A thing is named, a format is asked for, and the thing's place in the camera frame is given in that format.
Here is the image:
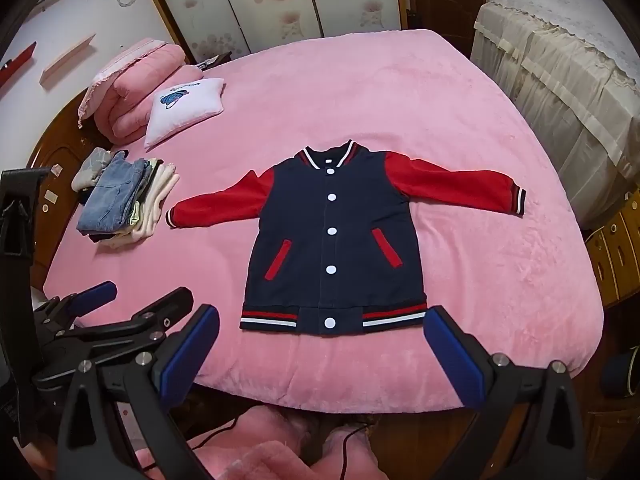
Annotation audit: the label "black cable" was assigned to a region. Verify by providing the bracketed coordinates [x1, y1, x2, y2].
[336, 422, 378, 480]

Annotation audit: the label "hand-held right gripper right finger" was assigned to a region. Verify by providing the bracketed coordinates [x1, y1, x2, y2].
[422, 305, 588, 480]

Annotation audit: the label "navy and red varsity jacket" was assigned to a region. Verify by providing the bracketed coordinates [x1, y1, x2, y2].
[165, 140, 528, 336]

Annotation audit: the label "floral wardrobe sliding doors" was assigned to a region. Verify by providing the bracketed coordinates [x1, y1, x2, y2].
[135, 0, 416, 63]

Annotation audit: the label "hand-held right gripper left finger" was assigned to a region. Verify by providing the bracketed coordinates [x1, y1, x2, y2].
[55, 304, 221, 480]

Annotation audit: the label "wooden headboard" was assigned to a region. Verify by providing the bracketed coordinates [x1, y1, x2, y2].
[20, 90, 96, 286]

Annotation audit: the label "folded grey patterned garment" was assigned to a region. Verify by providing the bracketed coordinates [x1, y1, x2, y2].
[71, 147, 113, 192]

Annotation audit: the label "folded cream garment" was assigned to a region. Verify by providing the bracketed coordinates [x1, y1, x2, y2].
[107, 159, 181, 250]

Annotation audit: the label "red wall strip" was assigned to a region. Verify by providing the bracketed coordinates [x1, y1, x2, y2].
[0, 41, 38, 88]

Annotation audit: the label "folded pink quilt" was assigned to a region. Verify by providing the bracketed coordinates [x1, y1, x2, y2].
[77, 37, 201, 145]

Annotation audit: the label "brown wooden door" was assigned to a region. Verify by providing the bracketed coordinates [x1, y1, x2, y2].
[405, 0, 488, 58]

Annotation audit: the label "white printed pillow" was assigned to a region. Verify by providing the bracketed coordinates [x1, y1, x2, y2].
[144, 77, 226, 150]

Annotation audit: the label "bed with pink blanket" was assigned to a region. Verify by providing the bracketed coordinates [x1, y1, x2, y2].
[42, 27, 603, 416]

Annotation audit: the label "person's pink fluffy pants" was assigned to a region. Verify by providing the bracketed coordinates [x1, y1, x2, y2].
[135, 405, 381, 480]

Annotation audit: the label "dark round object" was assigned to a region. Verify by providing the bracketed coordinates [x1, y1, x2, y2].
[600, 345, 640, 401]

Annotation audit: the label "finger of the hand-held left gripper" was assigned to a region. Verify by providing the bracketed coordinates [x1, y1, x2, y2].
[36, 281, 119, 333]
[49, 286, 195, 367]

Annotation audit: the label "wooden drawer cabinet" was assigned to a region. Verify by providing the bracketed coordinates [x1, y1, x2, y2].
[582, 205, 640, 308]

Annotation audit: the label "wooden wall strip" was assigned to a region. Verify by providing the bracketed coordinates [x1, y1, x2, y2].
[40, 34, 97, 90]

